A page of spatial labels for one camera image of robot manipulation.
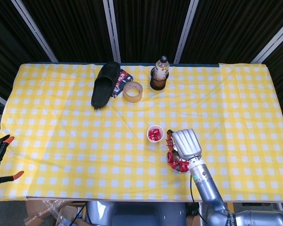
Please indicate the plastic drink bottle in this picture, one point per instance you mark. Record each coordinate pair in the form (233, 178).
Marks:
(161, 69)

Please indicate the red candy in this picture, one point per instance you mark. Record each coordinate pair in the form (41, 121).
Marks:
(172, 163)
(170, 156)
(157, 134)
(182, 166)
(152, 134)
(169, 142)

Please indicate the brown cardboard box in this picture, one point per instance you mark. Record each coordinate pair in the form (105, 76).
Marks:
(69, 210)

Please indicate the round steel plate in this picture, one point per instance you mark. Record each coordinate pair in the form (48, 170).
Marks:
(178, 170)

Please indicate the yellow white checked tablecloth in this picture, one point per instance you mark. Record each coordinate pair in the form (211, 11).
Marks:
(85, 141)

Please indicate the clear plastic film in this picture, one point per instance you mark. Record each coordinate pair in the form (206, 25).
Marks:
(49, 207)

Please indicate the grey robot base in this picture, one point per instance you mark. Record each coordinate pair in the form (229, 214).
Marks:
(136, 214)

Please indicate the black rubber slipper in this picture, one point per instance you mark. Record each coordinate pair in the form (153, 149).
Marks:
(103, 84)

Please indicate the clear packing tape roll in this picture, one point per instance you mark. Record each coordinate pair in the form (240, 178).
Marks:
(132, 99)

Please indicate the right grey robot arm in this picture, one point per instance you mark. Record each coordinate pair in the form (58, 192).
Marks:
(207, 188)

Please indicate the white paper cup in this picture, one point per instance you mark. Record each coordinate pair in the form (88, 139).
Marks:
(149, 139)

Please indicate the black mesh cup holder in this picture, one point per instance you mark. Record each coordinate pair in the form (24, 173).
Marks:
(158, 86)

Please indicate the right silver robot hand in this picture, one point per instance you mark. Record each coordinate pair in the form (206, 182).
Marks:
(186, 143)

